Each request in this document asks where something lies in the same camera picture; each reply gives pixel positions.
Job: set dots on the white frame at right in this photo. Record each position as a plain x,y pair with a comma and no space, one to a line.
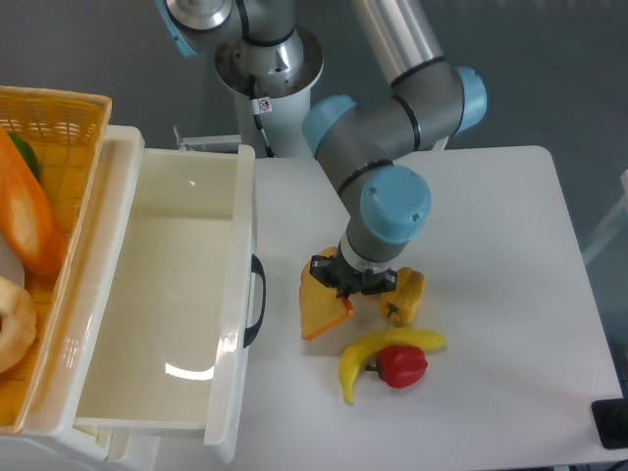
609,227

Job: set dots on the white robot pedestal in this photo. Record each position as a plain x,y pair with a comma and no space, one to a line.
271,87

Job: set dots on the green toy vegetable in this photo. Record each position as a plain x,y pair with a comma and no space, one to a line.
28,154

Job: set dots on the yellow toy banana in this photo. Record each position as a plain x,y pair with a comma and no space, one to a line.
356,356

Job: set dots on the orange toy baguette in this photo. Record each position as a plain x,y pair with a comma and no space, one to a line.
28,221

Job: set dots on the red toy bell pepper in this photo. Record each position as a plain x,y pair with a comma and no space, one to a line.
399,366

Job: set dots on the black drawer handle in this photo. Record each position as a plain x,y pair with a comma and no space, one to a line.
257,302

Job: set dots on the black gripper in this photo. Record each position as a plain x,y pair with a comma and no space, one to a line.
334,271

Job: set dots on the black device at edge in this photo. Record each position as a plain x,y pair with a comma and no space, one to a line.
610,417

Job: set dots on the yellow toy bread slice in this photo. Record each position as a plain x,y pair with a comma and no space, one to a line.
320,308

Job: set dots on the yellow woven plastic basket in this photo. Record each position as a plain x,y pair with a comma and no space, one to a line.
66,131

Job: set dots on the yellow toy bell pepper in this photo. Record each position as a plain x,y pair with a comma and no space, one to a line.
401,305

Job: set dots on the white metal base bracket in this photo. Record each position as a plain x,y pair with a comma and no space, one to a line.
228,143

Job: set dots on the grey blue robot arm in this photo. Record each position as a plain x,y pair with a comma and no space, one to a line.
431,101

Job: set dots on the beige toy bagel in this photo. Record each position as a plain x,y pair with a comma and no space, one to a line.
18,323

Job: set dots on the white plastic drawer cabinet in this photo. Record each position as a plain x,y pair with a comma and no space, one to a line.
50,439

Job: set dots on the white plastic open drawer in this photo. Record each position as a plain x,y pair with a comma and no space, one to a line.
170,356

